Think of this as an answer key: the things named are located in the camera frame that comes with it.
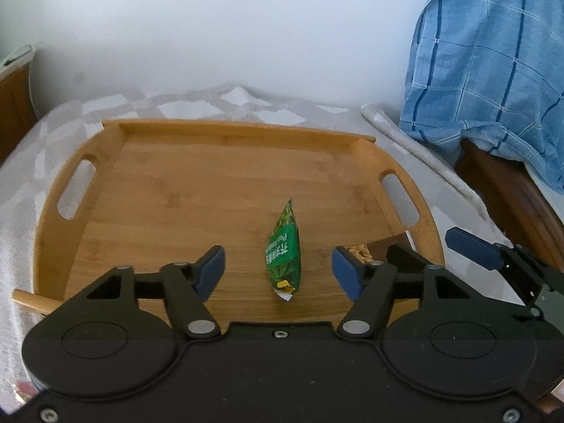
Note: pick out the green snack packet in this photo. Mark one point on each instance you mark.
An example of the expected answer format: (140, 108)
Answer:
(283, 255)

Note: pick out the grey patterned towel blanket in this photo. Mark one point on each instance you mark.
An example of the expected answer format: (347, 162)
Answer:
(30, 170)

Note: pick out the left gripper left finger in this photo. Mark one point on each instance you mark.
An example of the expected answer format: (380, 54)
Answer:
(124, 330)

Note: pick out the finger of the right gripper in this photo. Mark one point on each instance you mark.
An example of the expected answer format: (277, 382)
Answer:
(487, 255)

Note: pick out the dark wooden chair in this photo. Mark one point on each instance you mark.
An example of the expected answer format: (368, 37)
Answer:
(514, 202)

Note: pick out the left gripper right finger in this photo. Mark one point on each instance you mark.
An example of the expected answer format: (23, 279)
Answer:
(435, 331)

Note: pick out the wooden side cabinet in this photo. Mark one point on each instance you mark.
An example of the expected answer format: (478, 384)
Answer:
(17, 112)

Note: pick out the blue plaid cloth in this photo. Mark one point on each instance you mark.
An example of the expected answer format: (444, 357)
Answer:
(489, 71)

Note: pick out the brown peanut snack bag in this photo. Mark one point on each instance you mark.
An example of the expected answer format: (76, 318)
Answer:
(376, 251)

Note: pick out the bamboo serving tray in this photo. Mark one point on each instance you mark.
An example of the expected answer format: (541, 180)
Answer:
(146, 193)

